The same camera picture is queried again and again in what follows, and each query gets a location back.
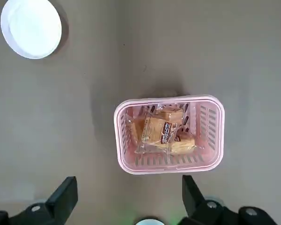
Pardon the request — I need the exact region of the small pink slotted basket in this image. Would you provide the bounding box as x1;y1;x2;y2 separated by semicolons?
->
114;94;225;175

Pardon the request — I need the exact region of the white round plate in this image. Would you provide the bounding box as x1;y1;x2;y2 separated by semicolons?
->
0;0;62;59

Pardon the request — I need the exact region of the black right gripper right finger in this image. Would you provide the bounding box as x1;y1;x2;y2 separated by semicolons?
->
177;174;280;225

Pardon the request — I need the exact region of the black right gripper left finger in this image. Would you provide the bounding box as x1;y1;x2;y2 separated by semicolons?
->
0;176;78;225

